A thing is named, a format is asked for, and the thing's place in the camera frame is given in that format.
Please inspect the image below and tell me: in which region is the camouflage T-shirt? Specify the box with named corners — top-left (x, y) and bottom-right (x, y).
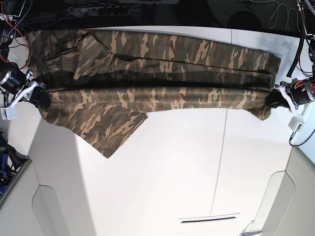
top-left (26, 29), bottom-right (281, 158)

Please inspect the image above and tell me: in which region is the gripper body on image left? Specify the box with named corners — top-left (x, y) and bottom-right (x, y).
top-left (0, 68), bottom-right (46, 108)

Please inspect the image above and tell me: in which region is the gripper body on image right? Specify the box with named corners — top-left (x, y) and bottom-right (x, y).
top-left (275, 78), bottom-right (315, 116)

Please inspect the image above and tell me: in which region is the white wrist camera, image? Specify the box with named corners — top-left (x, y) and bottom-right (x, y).
top-left (0, 107), bottom-right (17, 120)
top-left (288, 117), bottom-right (305, 132)

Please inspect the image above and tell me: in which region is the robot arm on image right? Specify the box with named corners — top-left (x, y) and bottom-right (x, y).
top-left (265, 0), bottom-right (315, 113)

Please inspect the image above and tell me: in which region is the white wrist camera, image right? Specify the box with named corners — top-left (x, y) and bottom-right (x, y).
top-left (288, 117), bottom-right (305, 132)

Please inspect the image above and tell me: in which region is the bin with blue items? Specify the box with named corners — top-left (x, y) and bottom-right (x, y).
top-left (0, 129), bottom-right (31, 197)

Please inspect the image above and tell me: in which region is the white wrist camera, image left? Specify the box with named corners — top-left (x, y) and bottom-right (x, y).
top-left (0, 107), bottom-right (17, 120)

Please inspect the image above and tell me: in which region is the grey looped cable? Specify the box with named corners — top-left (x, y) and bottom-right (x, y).
top-left (268, 0), bottom-right (302, 31)

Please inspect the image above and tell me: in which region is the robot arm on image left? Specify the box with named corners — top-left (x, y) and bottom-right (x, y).
top-left (0, 0), bottom-right (51, 112)

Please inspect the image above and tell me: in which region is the black power strip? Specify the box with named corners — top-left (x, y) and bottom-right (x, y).
top-left (68, 4), bottom-right (133, 17)

